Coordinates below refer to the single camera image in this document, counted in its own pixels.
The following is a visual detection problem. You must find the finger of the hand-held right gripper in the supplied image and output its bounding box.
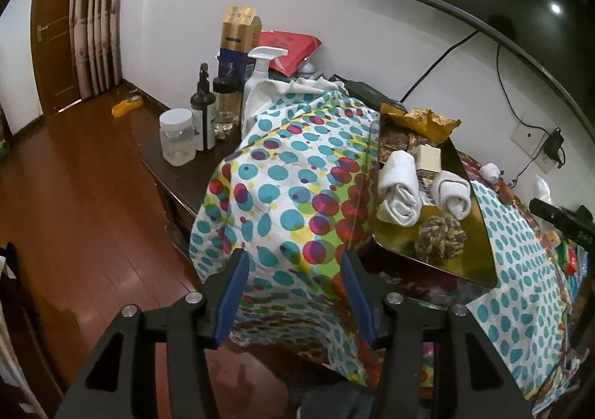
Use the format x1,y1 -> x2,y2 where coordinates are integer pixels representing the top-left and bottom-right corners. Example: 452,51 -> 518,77
530,198 -> 565,227

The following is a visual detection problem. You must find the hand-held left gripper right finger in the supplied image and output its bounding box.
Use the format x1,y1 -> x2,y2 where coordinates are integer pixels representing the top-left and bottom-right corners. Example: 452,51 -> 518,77
341,251 -> 533,419

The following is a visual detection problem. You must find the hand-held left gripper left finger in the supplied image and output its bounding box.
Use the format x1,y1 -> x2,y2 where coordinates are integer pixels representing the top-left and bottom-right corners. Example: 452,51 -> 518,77
53,249 -> 251,419

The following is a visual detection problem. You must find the gold metal tray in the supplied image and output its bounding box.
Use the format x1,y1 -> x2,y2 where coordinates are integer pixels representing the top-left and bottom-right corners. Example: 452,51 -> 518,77
369,110 -> 497,290

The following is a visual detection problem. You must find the small white towel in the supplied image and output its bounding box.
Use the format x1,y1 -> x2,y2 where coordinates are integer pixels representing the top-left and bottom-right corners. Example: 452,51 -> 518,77
430,169 -> 472,221

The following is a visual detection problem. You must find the braided rope ball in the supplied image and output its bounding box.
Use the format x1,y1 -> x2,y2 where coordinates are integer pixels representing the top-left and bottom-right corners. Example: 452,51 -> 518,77
414,213 -> 468,262

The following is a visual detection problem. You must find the large white towel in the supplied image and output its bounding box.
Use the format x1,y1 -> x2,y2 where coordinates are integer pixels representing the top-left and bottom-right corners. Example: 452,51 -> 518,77
376,150 -> 424,228

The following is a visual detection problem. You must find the yellow box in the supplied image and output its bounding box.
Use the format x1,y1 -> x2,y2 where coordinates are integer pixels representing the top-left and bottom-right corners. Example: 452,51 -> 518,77
410,144 -> 442,208

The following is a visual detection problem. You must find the golden wrapper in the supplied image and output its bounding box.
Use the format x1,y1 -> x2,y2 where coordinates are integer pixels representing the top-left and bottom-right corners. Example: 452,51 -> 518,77
380,102 -> 462,142

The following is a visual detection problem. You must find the small red green box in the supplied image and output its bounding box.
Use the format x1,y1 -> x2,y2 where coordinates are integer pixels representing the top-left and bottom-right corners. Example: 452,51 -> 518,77
555,245 -> 579,278

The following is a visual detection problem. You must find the black power adapter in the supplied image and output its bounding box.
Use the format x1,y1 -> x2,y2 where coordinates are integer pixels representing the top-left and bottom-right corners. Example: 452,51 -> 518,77
545,127 -> 567,168

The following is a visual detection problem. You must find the small white toy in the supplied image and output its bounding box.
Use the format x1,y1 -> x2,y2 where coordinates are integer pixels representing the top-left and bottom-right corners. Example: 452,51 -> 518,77
479,162 -> 505,183

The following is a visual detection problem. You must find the polka-dot cloth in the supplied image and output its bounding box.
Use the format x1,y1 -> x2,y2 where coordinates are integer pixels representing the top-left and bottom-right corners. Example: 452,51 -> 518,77
188,89 -> 582,415

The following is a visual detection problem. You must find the dark wooden cabinet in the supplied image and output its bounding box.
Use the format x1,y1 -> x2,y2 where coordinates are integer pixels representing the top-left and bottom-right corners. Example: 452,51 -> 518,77
139,89 -> 245,238

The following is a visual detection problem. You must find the brown patterned snack packet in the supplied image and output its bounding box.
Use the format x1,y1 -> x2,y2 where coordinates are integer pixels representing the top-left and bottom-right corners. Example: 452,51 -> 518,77
379,127 -> 419,157

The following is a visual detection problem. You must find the clear plastic jar white lid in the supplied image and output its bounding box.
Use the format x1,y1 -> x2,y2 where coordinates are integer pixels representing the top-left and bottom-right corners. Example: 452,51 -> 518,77
159,109 -> 195,167

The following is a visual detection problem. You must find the dark pump bottle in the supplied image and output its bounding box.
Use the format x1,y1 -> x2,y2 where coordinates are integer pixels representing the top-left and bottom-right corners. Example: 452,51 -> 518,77
190,62 -> 217,151

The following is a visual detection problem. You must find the clear bottle black lid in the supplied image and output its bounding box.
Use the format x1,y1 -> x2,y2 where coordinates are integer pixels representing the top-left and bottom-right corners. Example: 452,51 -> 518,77
213,75 -> 243,137

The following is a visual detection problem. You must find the black set-top box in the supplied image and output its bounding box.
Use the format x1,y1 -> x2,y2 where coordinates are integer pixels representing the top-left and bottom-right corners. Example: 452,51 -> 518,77
341,80 -> 405,109

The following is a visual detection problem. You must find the white cloth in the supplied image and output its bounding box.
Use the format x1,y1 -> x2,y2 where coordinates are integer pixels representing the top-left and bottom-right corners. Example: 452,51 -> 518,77
244,75 -> 349,129

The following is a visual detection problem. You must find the white spray bottle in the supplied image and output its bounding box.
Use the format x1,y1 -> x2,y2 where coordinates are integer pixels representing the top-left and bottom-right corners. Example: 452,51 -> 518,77
241,46 -> 291,132

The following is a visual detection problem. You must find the small yellow floor object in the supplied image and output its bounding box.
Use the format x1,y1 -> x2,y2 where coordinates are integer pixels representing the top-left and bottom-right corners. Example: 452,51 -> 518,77
112,94 -> 142,117

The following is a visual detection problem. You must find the blue and gold box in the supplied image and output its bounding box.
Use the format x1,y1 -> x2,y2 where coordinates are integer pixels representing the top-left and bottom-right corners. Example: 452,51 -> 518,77
218,5 -> 263,85

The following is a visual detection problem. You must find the red paper bag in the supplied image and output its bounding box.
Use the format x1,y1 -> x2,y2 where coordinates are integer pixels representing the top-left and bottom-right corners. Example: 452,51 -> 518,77
258,30 -> 323,76

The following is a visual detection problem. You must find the brown striped curtain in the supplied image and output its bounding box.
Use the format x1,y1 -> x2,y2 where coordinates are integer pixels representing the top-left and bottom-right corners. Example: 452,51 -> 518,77
69,0 -> 131,100

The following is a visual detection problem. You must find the brown wooden door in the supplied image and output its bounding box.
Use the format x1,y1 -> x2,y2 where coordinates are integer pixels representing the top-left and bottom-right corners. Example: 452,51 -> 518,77
30,0 -> 87,115

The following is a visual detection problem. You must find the thin adapter cable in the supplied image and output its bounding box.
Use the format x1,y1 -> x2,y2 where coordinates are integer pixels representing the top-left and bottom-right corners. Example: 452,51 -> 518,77
514,154 -> 547,185

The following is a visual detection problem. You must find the white wall socket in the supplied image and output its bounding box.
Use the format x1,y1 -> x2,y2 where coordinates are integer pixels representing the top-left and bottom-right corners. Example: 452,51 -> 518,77
510,111 -> 565,169

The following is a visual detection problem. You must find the thin black television cable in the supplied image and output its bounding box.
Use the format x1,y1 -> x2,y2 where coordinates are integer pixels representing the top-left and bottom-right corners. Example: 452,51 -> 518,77
495,43 -> 551,134

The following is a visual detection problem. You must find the thick black television cable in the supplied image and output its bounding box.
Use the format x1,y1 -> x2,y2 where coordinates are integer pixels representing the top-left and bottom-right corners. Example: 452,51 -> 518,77
400,30 -> 479,103

